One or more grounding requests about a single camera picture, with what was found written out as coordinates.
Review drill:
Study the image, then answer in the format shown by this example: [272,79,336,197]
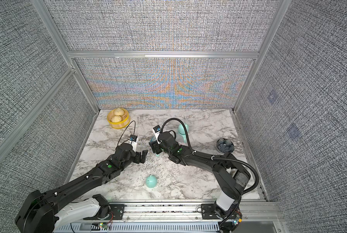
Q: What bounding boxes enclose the patterned small bowl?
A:
[216,138,235,153]

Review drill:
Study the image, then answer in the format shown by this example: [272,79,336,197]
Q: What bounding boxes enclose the upper steamed bun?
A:
[113,108,125,116]

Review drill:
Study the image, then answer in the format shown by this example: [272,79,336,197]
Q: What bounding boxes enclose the steamed bun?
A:
[111,115,123,123]
[113,108,125,116]

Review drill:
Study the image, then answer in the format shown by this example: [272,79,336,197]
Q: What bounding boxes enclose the lower steamed bun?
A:
[111,115,123,123]

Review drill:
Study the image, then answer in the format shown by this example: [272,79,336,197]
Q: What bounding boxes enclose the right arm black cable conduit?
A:
[160,117,260,196]

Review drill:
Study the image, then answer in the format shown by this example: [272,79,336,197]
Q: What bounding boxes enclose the mint cap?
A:
[145,175,157,188]
[178,123,189,136]

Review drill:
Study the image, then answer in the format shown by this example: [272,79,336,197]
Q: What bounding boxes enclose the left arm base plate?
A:
[84,204,125,220]

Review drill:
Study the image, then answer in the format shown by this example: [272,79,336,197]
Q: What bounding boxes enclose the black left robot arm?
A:
[15,143,148,233]

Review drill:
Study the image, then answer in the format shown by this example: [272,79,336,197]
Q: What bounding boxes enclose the aluminium front rail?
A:
[36,200,282,233]

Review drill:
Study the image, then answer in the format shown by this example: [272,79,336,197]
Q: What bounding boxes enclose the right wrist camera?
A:
[153,125,161,144]

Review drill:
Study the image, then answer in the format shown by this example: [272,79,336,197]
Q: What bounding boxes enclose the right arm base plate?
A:
[199,204,243,226]

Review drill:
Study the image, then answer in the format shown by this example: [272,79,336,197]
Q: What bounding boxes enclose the left camera black cable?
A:
[116,120,137,146]

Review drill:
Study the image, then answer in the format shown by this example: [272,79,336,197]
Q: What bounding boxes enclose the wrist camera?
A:
[153,125,161,144]
[127,135,139,152]

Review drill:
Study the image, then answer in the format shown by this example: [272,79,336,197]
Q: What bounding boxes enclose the teal nipple collar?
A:
[149,137,157,145]

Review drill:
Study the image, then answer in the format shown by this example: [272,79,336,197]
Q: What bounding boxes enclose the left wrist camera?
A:
[127,135,139,152]

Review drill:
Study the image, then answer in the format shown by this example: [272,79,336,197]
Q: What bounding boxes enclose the clear bottle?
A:
[180,134,188,145]

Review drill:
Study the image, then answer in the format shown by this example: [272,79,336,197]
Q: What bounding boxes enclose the yellow bamboo steamer basket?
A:
[106,108,131,129]

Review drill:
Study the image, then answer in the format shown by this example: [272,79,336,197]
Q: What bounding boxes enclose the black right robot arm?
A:
[149,132,252,219]

